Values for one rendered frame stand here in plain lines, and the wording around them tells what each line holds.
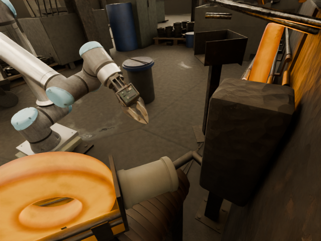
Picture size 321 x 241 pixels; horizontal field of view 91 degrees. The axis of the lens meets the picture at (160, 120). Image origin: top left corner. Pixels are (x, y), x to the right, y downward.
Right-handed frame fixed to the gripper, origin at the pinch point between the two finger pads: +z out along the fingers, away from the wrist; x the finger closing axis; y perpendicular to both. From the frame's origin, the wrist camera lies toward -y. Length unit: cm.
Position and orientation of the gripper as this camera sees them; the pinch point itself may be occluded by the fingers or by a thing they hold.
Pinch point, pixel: (145, 121)
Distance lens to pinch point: 63.2
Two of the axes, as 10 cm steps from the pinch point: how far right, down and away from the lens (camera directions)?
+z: 6.2, 7.8, -0.5
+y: 1.5, -1.8, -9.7
